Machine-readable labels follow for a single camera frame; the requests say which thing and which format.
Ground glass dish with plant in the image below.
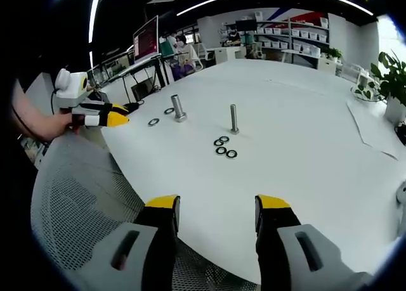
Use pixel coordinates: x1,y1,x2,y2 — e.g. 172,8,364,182
350,71,382,103

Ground thin threaded stud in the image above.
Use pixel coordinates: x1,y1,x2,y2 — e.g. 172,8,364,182
229,103,241,136

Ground small green potted plant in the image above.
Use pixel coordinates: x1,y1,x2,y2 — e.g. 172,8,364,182
325,46,344,63

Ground white office chair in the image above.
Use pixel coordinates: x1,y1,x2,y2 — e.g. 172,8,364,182
195,42,217,70

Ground large green potted plant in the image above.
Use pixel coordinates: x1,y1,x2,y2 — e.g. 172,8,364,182
370,49,406,127

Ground person's left hand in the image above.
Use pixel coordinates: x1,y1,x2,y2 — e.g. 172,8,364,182
47,110,82,140

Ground computer monitor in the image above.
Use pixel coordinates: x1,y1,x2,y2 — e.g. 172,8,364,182
132,15,160,66

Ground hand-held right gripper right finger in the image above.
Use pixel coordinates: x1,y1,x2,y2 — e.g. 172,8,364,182
254,194,376,291

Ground black desk stand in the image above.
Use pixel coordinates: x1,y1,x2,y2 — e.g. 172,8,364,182
130,77,157,103

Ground white paper sheet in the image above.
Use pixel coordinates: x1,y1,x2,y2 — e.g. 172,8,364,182
345,98,399,161

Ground white rounded device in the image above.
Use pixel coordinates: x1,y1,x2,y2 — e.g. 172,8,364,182
394,179,406,223

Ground thick threaded stud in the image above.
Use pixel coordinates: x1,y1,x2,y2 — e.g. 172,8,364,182
171,94,188,124

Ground storage shelf with white bins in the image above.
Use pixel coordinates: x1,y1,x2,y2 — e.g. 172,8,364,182
253,15,331,67

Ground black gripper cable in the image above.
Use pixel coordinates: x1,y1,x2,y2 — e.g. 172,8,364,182
49,86,62,115

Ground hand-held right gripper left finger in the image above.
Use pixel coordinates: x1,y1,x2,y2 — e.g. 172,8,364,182
84,194,181,291

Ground grey mesh office chair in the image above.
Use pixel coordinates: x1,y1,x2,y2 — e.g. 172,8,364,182
30,135,258,291

